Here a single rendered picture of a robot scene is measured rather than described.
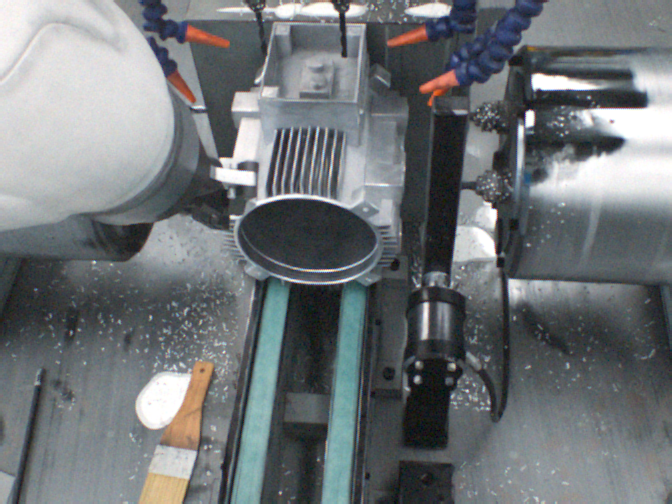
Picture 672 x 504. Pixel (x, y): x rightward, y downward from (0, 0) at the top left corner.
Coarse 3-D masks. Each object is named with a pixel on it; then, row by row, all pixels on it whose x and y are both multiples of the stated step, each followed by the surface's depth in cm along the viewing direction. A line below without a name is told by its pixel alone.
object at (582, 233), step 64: (512, 64) 85; (576, 64) 78; (640, 64) 78; (512, 128) 83; (576, 128) 75; (640, 128) 74; (512, 192) 81; (576, 192) 75; (640, 192) 74; (512, 256) 82; (576, 256) 79; (640, 256) 78
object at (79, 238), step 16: (48, 224) 83; (64, 224) 82; (80, 224) 82; (96, 224) 83; (144, 224) 94; (0, 240) 86; (16, 240) 85; (32, 240) 85; (48, 240) 85; (64, 240) 84; (80, 240) 84; (96, 240) 84; (112, 240) 86; (128, 240) 91; (144, 240) 97; (0, 256) 91; (16, 256) 90; (32, 256) 89; (48, 256) 89; (64, 256) 88; (80, 256) 88; (96, 256) 88; (112, 256) 88; (128, 256) 91
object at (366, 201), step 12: (372, 72) 90; (384, 72) 90; (372, 84) 90; (384, 84) 90; (360, 192) 80; (372, 192) 80; (252, 204) 81; (360, 204) 79; (372, 204) 79; (252, 264) 90; (252, 276) 92; (264, 276) 91; (372, 276) 89
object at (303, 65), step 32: (288, 32) 86; (320, 32) 87; (288, 64) 87; (320, 64) 84; (352, 64) 87; (288, 96) 84; (320, 96) 83; (352, 96) 80; (288, 128) 83; (320, 128) 82; (352, 128) 82
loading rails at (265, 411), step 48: (288, 288) 94; (336, 288) 107; (288, 336) 94; (240, 384) 86; (288, 384) 95; (336, 384) 86; (384, 384) 97; (240, 432) 84; (288, 432) 94; (336, 432) 83; (240, 480) 81; (336, 480) 80
